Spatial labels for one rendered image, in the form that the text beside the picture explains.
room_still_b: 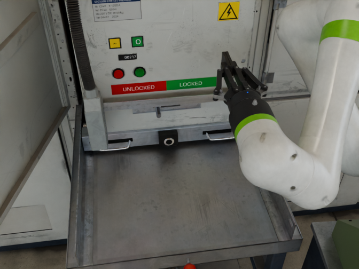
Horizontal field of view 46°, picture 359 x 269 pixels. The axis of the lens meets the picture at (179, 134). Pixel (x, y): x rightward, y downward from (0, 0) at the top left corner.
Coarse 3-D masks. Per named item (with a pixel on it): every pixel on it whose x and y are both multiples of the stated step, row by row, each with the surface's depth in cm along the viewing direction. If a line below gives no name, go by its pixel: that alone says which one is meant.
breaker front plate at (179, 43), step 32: (160, 0) 107; (192, 0) 108; (224, 0) 109; (96, 32) 110; (128, 32) 111; (160, 32) 113; (192, 32) 114; (224, 32) 115; (96, 64) 116; (128, 64) 118; (160, 64) 119; (192, 64) 121; (128, 96) 125; (160, 96) 126; (128, 128) 133
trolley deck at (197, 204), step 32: (96, 160) 135; (128, 160) 135; (160, 160) 135; (192, 160) 135; (224, 160) 135; (96, 192) 125; (128, 192) 125; (160, 192) 125; (192, 192) 125; (224, 192) 125; (256, 192) 125; (96, 224) 116; (128, 224) 116; (160, 224) 116; (192, 224) 116; (224, 224) 116; (256, 224) 116; (96, 256) 109; (128, 256) 109; (160, 256) 109; (192, 256) 110; (224, 256) 113
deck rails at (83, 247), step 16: (80, 128) 136; (80, 144) 130; (80, 160) 127; (80, 176) 123; (80, 192) 120; (272, 192) 123; (80, 208) 117; (272, 208) 120; (288, 208) 111; (80, 224) 114; (272, 224) 116; (288, 224) 112; (80, 240) 111; (288, 240) 112; (80, 256) 108
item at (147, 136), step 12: (84, 132) 133; (108, 132) 133; (120, 132) 133; (132, 132) 133; (144, 132) 133; (156, 132) 134; (180, 132) 136; (192, 132) 136; (204, 132) 137; (216, 132) 138; (228, 132) 138; (84, 144) 133; (108, 144) 134; (120, 144) 135; (132, 144) 136; (144, 144) 137
